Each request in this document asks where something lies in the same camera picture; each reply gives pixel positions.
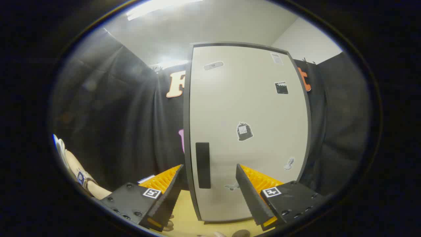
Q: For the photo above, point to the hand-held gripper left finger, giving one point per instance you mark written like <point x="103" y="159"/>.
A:
<point x="169" y="200"/>

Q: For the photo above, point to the black backdrop cloth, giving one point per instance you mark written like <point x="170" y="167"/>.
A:
<point x="131" y="115"/>

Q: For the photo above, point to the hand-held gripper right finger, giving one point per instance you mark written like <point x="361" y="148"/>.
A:
<point x="250" y="197"/>

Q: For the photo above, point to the white shoe cabinet door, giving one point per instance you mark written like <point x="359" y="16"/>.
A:
<point x="250" y="115"/>

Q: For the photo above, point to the dark grey shoe cabinet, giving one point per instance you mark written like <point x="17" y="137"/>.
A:
<point x="186" y="131"/>

